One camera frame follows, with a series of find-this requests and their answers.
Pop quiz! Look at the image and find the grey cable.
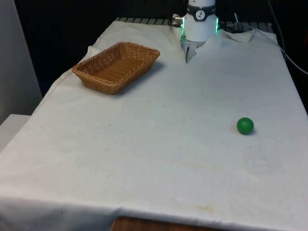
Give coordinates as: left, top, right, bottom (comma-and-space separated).
267, 0, 308, 75

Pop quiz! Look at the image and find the green ball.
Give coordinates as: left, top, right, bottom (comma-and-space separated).
236, 117, 255, 135

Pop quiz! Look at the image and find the brown wicker basket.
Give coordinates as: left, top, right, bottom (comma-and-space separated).
71, 41, 161, 95

